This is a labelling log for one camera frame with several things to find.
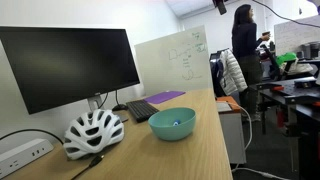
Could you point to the teal bowl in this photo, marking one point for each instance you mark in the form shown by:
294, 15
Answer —
173, 133

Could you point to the purple mouse pad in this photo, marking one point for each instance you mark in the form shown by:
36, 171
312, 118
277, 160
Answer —
163, 96

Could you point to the whiteboard with green writing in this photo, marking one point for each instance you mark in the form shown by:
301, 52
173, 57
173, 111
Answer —
160, 66

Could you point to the black keyboard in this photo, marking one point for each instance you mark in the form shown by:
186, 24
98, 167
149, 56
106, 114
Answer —
141, 110

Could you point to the black computer mouse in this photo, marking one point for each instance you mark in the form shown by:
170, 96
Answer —
119, 107

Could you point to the dark jacket on chair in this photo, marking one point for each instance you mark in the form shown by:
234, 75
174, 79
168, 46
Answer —
216, 76

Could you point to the silver monitor stand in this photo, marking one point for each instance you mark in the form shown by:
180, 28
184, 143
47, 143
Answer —
94, 101

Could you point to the orange pad on cabinet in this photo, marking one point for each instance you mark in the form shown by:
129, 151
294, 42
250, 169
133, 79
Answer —
230, 99

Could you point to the white puffer jacket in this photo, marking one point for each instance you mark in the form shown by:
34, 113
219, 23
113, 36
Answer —
231, 73

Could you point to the gray filing cabinet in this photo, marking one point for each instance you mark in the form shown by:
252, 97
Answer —
231, 136

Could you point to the black computer monitor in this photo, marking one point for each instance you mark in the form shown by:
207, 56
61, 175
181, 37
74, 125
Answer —
66, 63

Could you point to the person in dark clothes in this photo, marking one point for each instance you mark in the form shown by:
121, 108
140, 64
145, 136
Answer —
245, 40

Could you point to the white bicycle helmet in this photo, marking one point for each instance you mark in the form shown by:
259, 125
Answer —
75, 141

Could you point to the black office chair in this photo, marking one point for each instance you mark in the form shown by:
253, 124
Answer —
271, 63

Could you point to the red clamp on workbench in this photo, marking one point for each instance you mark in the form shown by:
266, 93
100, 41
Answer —
277, 88

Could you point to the green object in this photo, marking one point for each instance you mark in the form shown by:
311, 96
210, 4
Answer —
285, 58

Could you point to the black workbench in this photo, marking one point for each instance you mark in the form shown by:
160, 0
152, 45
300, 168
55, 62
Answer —
300, 100

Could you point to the large whiteboard partition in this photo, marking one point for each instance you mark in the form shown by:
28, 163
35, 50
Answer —
293, 33

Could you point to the white power strip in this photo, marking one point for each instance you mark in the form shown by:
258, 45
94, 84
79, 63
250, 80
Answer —
20, 155

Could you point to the black overhead camera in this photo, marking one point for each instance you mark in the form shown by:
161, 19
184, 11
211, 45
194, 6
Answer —
220, 6

